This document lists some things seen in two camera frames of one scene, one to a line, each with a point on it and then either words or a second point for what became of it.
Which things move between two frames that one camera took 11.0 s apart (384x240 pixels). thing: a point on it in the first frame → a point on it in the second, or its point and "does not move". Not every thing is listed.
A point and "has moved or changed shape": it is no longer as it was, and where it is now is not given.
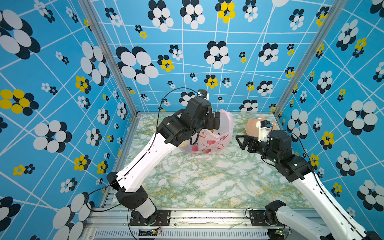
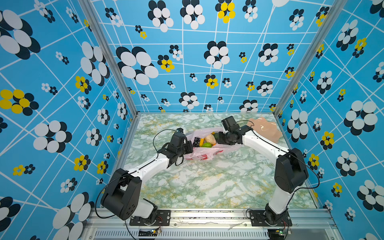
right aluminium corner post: x=336 y=8 does not move
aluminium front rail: x=188 y=224 does not move
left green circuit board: x=151 y=233 does not move
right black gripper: x=254 y=141 → x=219 y=140
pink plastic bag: x=210 y=141 has moved or changed shape
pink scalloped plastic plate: x=251 y=127 does not move
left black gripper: x=210 y=123 → x=189 y=145
